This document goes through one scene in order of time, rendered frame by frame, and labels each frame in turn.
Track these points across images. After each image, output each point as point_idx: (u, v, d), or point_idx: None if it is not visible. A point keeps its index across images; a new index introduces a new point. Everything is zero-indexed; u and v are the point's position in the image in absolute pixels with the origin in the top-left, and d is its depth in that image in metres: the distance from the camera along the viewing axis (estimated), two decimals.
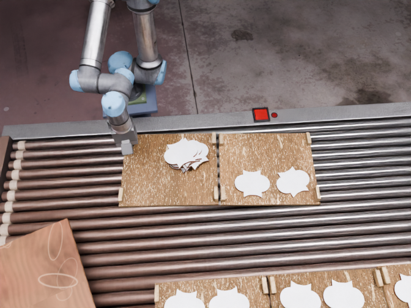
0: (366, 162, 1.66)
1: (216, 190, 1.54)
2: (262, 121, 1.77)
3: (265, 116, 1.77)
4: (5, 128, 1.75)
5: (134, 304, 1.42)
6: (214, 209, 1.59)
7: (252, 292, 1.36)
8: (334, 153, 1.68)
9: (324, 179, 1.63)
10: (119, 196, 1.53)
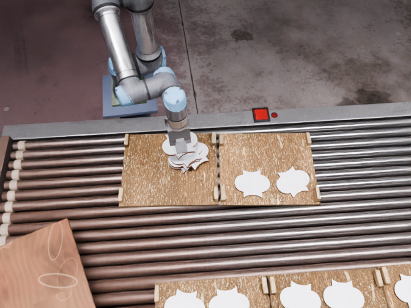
0: (366, 162, 1.66)
1: (216, 190, 1.54)
2: (262, 121, 1.77)
3: (265, 116, 1.77)
4: (5, 128, 1.75)
5: (134, 304, 1.42)
6: (214, 209, 1.59)
7: (252, 292, 1.36)
8: (334, 153, 1.68)
9: (324, 179, 1.63)
10: (119, 196, 1.53)
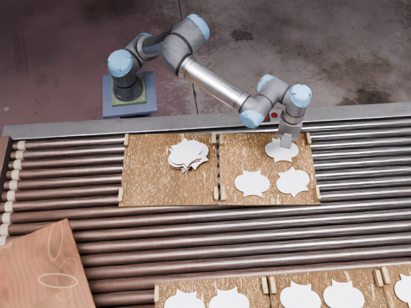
0: (366, 162, 1.66)
1: (216, 190, 1.54)
2: (262, 121, 1.77)
3: (265, 116, 1.77)
4: (5, 128, 1.75)
5: (134, 304, 1.42)
6: (214, 209, 1.59)
7: (252, 292, 1.36)
8: (334, 153, 1.68)
9: (324, 179, 1.63)
10: (119, 196, 1.53)
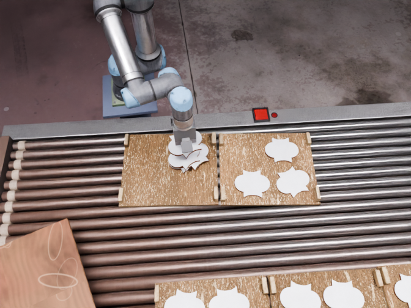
0: (366, 162, 1.66)
1: (216, 190, 1.54)
2: (262, 121, 1.77)
3: (265, 116, 1.77)
4: (5, 128, 1.75)
5: (134, 304, 1.42)
6: (214, 209, 1.59)
7: (252, 292, 1.36)
8: (334, 153, 1.68)
9: (324, 179, 1.63)
10: (119, 196, 1.53)
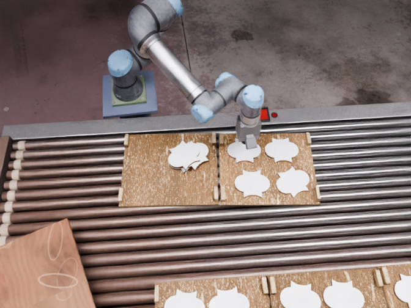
0: (366, 162, 1.66)
1: (216, 190, 1.54)
2: (262, 121, 1.77)
3: (265, 116, 1.77)
4: (5, 128, 1.75)
5: (134, 304, 1.42)
6: (214, 209, 1.59)
7: (252, 292, 1.36)
8: (334, 153, 1.68)
9: (324, 179, 1.63)
10: (119, 196, 1.53)
